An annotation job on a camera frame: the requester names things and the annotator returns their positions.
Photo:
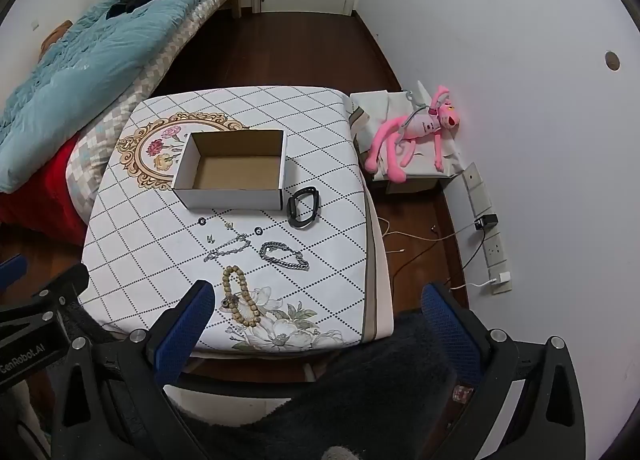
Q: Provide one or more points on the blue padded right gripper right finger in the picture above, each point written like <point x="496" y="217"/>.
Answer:
<point x="458" y="344"/>

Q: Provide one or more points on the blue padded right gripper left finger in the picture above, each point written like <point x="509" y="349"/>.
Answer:
<point x="177" y="331"/>

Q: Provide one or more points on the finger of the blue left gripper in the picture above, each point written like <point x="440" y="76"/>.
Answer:
<point x="12" y="270"/>

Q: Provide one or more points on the black watch band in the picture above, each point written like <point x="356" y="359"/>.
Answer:
<point x="303" y="207"/>

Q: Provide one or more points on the red blanket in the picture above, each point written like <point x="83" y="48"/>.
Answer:
<point x="43" y="203"/>

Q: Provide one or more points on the black charger plug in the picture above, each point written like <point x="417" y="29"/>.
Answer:
<point x="486" y="222"/>

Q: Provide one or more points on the white patterned tablecloth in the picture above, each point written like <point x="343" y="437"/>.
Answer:
<point x="278" y="290"/>

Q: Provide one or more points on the teal quilt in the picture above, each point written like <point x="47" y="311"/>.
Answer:
<point x="94" y="62"/>

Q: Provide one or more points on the white cardboard box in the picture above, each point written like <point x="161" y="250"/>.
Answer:
<point x="242" y="169"/>

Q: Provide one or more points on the pink panther plush toy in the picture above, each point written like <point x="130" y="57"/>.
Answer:
<point x="400" y="136"/>

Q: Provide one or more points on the brown pillow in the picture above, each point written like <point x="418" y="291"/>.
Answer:
<point x="55" y="35"/>

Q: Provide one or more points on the white cloth covered box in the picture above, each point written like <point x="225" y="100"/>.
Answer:
<point x="370" y="109"/>

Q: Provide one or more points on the wall power strip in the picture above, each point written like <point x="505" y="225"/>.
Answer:
<point x="487" y="246"/>

